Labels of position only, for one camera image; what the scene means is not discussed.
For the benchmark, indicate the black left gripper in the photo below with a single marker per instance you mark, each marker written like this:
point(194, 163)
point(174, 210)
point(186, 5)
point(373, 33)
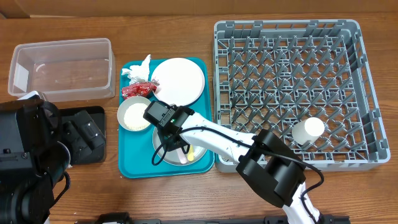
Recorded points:
point(81, 146)

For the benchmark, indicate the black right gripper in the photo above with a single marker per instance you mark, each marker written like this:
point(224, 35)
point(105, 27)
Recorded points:
point(170, 145)

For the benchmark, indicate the grey round plate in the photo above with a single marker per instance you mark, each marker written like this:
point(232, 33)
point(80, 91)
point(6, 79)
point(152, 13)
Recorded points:
point(172, 157)

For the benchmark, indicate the pale pink plastic fork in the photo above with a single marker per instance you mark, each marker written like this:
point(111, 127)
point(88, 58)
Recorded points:
point(181, 156)

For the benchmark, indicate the yellow plastic spoon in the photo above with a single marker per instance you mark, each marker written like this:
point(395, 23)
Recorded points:
point(190, 153)

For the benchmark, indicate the white ceramic mug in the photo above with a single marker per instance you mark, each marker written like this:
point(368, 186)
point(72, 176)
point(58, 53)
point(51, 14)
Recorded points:
point(308, 130)

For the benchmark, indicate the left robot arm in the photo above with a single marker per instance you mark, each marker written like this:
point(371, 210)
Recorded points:
point(39, 142)

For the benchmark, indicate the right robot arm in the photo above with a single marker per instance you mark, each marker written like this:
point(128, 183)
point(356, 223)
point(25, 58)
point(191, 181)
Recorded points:
point(266, 164)

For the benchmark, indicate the black waste bin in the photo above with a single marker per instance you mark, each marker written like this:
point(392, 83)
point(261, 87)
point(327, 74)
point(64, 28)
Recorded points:
point(99, 117)

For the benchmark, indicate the clear plastic waste bin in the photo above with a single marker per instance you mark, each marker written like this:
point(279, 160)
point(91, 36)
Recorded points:
point(64, 70)

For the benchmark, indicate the grey plastic dishwasher rack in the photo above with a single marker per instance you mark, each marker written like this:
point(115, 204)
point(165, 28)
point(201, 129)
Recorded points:
point(275, 74)

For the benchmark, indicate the teal plastic serving tray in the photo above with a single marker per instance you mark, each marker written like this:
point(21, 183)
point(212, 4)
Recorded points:
point(136, 149)

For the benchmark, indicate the grey bowl of rice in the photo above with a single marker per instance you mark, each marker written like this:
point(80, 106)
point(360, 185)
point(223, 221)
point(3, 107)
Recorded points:
point(130, 113)

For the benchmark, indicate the red snack wrapper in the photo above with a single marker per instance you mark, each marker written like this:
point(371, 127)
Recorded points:
point(139, 89)

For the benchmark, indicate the large white round plate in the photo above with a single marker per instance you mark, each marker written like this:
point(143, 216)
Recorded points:
point(181, 81)

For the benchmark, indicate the crumpled white paper napkin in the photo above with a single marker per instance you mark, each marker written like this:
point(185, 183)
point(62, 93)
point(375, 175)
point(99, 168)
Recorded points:
point(138, 73)

